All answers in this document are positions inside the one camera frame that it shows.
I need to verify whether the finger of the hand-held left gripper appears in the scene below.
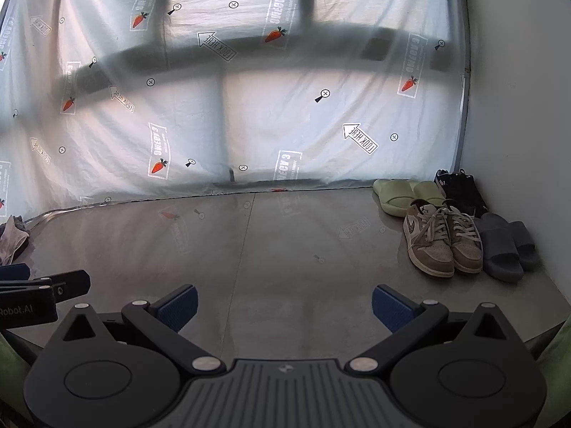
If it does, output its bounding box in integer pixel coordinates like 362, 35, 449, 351
0, 270, 91, 300
0, 264, 30, 281

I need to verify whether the person's green clothing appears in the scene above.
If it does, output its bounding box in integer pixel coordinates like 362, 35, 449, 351
0, 330, 32, 428
535, 316, 571, 428

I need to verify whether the black suede sneaker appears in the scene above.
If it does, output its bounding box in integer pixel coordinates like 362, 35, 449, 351
435, 169, 469, 208
450, 172, 489, 219

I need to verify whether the printed white backdrop sheet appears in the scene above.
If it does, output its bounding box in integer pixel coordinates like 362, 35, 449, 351
0, 0, 469, 224

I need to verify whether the light green slide sandal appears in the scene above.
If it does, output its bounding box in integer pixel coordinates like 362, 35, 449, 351
372, 178, 418, 218
413, 181, 447, 208

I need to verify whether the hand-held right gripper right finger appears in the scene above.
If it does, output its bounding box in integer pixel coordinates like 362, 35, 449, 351
345, 284, 520, 374

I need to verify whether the tan suede sneaker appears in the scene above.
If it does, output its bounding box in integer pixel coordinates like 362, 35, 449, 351
446, 207, 484, 274
403, 200, 456, 277

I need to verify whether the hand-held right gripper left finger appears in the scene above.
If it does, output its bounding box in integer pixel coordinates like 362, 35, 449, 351
56, 284, 226, 374

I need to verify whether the beige crumpled cloth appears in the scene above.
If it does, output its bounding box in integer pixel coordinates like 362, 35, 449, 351
0, 220, 30, 266

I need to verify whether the dark grey slide sandal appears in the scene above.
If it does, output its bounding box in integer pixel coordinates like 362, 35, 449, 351
504, 220, 540, 272
474, 213, 525, 282

